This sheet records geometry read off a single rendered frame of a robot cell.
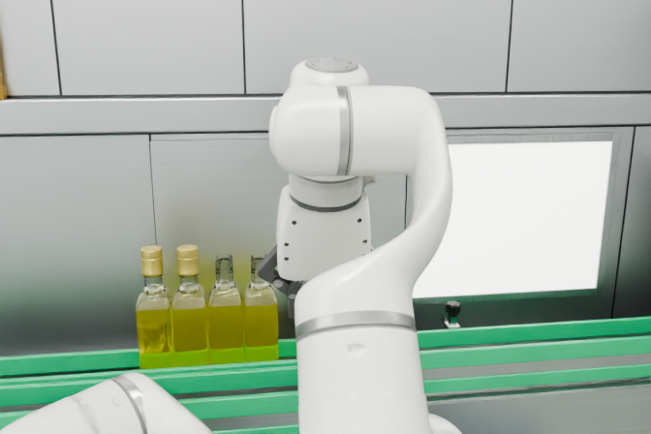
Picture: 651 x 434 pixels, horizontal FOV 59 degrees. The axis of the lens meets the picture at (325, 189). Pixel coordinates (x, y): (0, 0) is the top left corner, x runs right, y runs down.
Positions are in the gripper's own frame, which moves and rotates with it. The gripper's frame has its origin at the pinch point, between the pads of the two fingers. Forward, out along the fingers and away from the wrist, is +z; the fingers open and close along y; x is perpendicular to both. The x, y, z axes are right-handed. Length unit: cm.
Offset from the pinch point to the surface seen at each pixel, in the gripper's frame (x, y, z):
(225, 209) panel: -41.0, 12.8, 10.5
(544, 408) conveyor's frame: -15, -43, 39
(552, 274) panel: -37, -53, 26
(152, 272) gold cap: -26.1, 24.0, 13.2
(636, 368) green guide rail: -18, -62, 34
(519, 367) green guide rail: -19, -39, 32
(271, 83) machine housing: -50, 4, -10
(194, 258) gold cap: -26.8, 17.3, 11.2
